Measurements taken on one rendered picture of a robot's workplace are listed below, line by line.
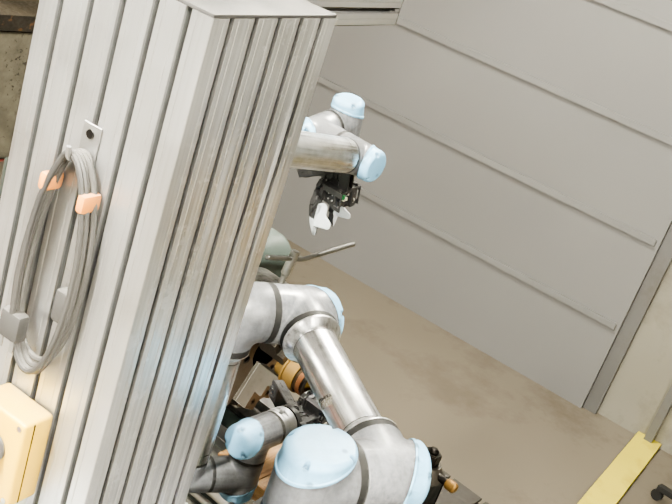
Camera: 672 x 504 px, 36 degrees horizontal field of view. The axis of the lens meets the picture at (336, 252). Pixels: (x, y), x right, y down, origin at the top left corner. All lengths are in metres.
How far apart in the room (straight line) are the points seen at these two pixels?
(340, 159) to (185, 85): 1.00
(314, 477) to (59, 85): 0.69
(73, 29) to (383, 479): 0.83
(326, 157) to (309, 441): 0.67
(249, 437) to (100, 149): 0.99
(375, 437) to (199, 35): 0.81
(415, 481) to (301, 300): 0.45
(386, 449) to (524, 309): 3.57
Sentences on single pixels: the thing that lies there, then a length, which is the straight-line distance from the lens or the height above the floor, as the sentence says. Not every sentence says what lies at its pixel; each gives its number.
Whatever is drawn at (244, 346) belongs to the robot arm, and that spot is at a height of 1.32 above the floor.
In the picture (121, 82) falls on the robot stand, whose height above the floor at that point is 1.91.
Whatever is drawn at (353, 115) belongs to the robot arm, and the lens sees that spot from 2.31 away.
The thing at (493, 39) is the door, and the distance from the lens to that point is 5.09.
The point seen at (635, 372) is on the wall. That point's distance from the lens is 5.16.
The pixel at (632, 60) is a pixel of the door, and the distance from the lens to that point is 4.87.
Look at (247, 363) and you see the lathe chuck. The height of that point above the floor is 1.06.
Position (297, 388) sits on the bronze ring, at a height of 1.07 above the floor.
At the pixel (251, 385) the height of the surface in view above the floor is 1.01.
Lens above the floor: 2.27
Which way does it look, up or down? 23 degrees down
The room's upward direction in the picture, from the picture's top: 19 degrees clockwise
